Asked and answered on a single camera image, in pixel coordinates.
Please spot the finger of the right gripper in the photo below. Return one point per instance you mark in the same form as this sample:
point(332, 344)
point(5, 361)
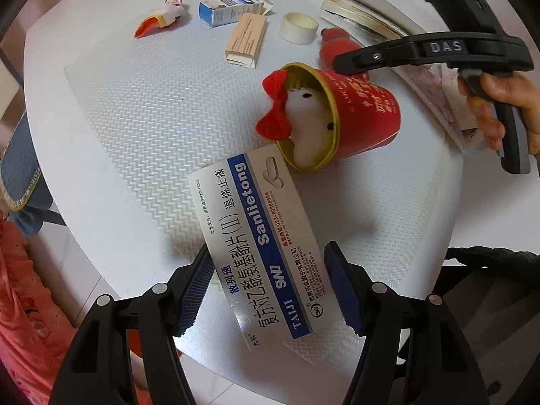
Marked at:
point(388, 54)

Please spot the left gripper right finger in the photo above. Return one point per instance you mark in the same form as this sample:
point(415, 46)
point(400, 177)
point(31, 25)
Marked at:
point(418, 342)

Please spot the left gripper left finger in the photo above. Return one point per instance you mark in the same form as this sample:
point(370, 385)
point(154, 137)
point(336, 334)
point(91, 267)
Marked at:
point(97, 366)

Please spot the red paper cup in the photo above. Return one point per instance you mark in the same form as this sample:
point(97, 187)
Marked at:
point(365, 116)

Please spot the white red plush toy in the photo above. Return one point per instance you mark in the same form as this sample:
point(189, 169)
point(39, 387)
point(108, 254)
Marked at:
point(299, 114)

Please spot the beige slim cardboard box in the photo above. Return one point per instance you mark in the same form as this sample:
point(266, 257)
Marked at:
point(245, 42)

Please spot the person's right hand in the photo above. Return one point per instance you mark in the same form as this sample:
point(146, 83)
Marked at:
point(515, 90)

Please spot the pink red bedding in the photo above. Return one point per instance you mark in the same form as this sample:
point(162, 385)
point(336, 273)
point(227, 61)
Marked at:
point(35, 332)

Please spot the grey jacket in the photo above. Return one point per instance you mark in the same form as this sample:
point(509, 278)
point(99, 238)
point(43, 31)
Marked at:
point(494, 296)

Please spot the beige tape roll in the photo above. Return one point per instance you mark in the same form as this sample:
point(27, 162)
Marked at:
point(298, 28)

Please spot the white chair blue cushion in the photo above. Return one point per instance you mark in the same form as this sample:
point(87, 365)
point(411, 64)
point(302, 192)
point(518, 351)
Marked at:
point(23, 186)

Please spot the textured white table mat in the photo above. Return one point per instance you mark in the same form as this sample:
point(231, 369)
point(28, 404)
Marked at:
point(169, 104)

